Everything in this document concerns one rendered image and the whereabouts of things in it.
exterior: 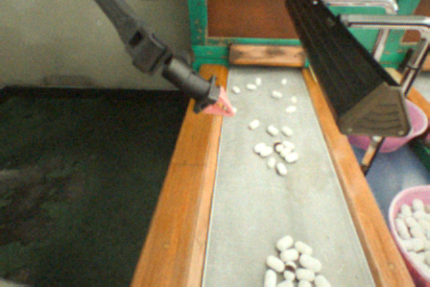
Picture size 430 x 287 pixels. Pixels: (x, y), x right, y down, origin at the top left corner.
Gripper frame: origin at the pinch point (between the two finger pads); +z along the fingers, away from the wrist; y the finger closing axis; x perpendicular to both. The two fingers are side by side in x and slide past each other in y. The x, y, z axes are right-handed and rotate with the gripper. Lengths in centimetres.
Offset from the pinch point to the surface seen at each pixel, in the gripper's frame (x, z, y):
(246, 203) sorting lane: 5.7, 11.1, -18.1
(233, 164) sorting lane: 8.0, 8.6, -6.6
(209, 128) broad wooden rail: 11.1, 1.2, 4.9
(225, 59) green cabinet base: 9.0, 0.9, 49.0
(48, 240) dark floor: 122, -11, 5
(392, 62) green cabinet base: -35, 51, 49
